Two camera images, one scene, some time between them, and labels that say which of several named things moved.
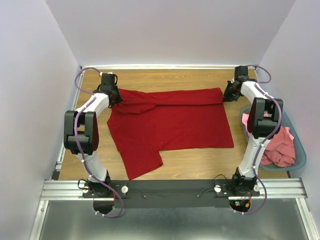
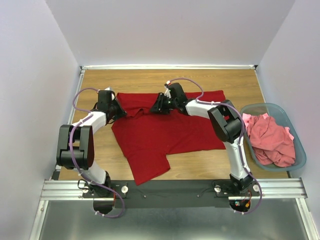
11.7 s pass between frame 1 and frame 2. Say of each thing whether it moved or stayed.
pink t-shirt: stayed
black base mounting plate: stayed
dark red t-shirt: stayed
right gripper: moved
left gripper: moved
